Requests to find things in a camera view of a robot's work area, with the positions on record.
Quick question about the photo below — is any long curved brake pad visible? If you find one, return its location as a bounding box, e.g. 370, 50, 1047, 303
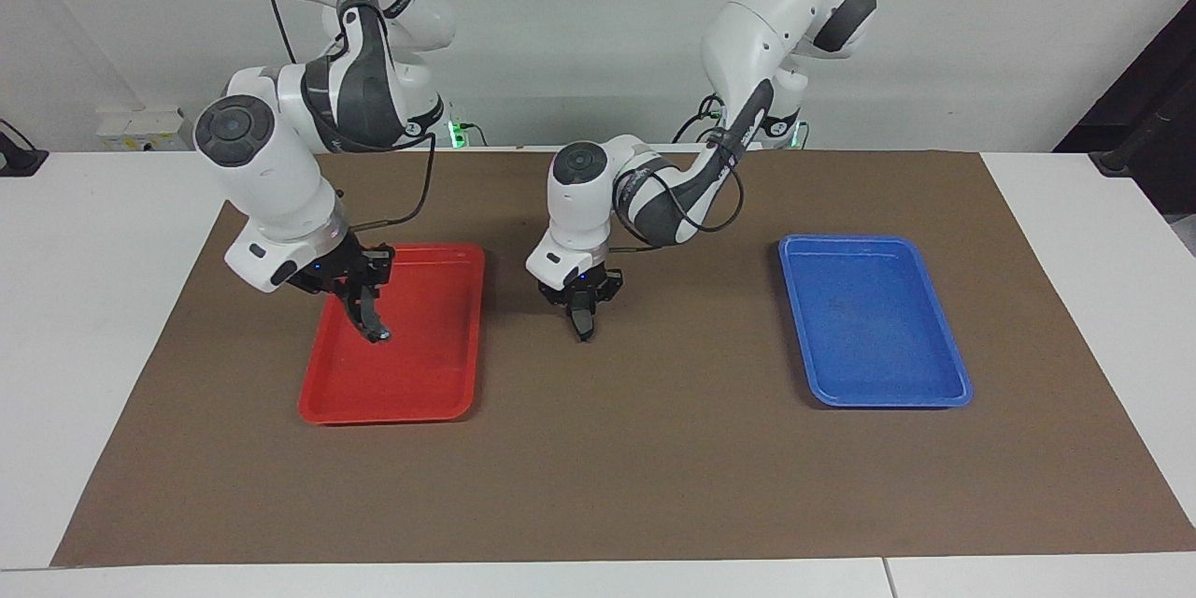
360, 294, 392, 344

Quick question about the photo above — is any red plastic tray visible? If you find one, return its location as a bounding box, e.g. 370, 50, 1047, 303
297, 243, 487, 426

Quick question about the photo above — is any brown paper table mat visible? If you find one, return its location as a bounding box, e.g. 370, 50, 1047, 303
51, 149, 1196, 567

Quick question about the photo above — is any blue plastic tray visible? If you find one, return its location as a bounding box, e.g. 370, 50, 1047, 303
778, 235, 975, 409

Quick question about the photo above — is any dark furniture piece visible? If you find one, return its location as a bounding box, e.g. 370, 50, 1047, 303
1054, 0, 1196, 253

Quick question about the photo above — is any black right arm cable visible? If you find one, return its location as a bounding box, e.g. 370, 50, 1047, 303
266, 0, 438, 230

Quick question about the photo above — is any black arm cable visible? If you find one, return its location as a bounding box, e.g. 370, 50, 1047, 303
266, 0, 438, 230
612, 93, 748, 253

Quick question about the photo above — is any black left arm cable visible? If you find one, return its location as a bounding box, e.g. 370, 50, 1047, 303
612, 93, 748, 253

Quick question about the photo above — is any black left base cable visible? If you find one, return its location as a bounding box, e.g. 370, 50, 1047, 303
673, 93, 730, 146

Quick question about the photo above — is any white wall power strip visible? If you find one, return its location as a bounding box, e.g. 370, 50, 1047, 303
96, 106, 202, 152

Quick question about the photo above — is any black clamp mount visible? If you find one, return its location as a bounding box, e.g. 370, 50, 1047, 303
0, 119, 50, 177

